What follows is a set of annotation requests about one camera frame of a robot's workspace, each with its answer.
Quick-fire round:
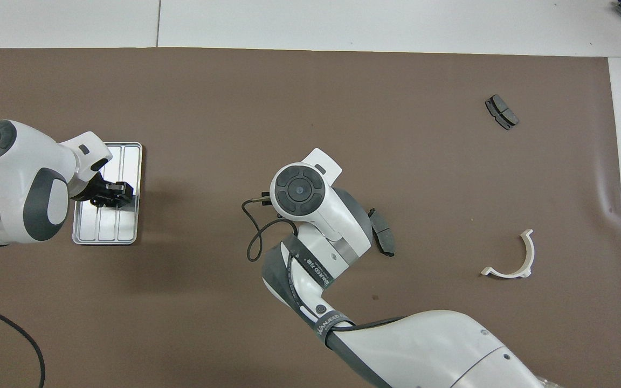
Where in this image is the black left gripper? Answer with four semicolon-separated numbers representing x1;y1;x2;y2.
73;174;134;210

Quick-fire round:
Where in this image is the silver metal tray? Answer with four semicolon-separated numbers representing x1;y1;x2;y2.
72;142;143;246

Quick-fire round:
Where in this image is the brown table mat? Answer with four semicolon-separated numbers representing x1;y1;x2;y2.
0;47;621;388

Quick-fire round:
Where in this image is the long dark grey brake pad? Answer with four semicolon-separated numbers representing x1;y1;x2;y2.
368;207;397;258

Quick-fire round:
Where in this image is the short dark grey brake pad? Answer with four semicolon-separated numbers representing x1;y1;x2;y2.
485;94;520;131

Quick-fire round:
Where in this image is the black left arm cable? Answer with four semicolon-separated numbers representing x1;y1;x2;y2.
0;298;46;388

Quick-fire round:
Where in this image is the white curved plastic bracket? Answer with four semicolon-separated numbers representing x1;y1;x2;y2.
480;229;536;279

